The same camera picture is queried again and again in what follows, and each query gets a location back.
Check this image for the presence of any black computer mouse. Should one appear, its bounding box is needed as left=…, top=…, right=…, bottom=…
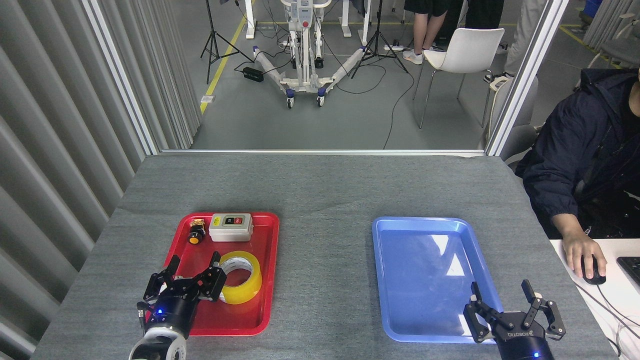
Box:
left=580, top=254, right=607, bottom=286

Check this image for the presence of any black tripod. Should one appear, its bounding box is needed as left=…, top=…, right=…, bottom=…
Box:
left=200, top=0, right=254, bottom=85
left=350, top=0, right=410, bottom=80

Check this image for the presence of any black equipment case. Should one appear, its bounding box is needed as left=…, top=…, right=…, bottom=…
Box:
left=440, top=7, right=467, bottom=46

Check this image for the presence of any red plastic tray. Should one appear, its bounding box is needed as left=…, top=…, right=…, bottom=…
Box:
left=145, top=212, right=280, bottom=337

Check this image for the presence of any black keyboard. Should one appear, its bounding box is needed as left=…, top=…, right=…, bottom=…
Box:
left=616, top=256, right=640, bottom=293

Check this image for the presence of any blue bin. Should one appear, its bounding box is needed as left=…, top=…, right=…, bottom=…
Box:
left=582, top=0, right=604, bottom=23

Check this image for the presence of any white two-button switch box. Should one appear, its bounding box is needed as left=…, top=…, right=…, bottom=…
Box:
left=208, top=213, right=254, bottom=243

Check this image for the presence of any blue plastic tray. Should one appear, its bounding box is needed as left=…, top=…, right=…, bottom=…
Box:
left=372, top=216, right=505, bottom=344

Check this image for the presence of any white plastic chair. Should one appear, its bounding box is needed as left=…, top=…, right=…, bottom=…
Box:
left=413, top=27, right=506, bottom=129

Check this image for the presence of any white desk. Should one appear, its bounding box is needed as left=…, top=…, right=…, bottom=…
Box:
left=550, top=238, right=640, bottom=360

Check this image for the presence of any black yellow push button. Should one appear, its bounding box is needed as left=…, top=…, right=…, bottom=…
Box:
left=187, top=218, right=207, bottom=245

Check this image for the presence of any person's hand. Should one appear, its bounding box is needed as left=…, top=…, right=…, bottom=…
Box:
left=562, top=232, right=609, bottom=280

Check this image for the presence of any person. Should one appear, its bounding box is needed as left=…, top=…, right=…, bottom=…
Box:
left=466, top=0, right=505, bottom=30
left=515, top=67, right=640, bottom=241
left=484, top=0, right=548, bottom=84
left=402, top=0, right=449, bottom=65

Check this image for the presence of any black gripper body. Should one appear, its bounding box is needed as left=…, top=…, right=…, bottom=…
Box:
left=492, top=311, right=556, bottom=360
left=145, top=291, right=200, bottom=339

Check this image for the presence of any white stand on wheels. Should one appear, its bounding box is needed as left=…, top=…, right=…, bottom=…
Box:
left=252, top=0, right=368, bottom=108

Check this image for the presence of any silver horizontal rail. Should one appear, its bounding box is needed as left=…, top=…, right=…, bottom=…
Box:
left=159, top=148, right=488, bottom=157

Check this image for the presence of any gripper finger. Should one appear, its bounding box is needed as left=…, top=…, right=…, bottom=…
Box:
left=462, top=281, right=507, bottom=344
left=143, top=254, right=190, bottom=302
left=186, top=251, right=228, bottom=302
left=520, top=278, right=567, bottom=341

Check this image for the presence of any grey office chair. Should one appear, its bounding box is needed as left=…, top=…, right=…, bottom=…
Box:
left=489, top=75, right=541, bottom=163

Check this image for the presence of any yellow tape roll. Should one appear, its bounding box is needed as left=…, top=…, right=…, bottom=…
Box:
left=215, top=251, right=263, bottom=305

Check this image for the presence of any white table leg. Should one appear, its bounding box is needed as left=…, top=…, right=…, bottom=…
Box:
left=362, top=0, right=374, bottom=46
left=339, top=0, right=352, bottom=37
left=243, top=0, right=257, bottom=40

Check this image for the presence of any silver post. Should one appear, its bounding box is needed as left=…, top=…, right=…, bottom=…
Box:
left=484, top=0, right=570, bottom=157

